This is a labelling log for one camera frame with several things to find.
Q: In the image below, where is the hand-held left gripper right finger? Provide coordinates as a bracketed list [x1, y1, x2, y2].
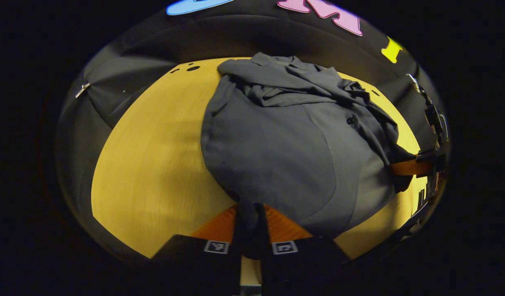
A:
[261, 203, 351, 296]

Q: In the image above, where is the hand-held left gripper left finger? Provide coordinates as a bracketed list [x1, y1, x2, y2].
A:
[152, 203, 242, 296]

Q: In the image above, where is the grey collared shirt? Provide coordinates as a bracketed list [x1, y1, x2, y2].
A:
[201, 52, 417, 259]

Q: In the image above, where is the black backdrop cloth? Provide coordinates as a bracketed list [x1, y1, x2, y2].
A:
[55, 0, 450, 264]

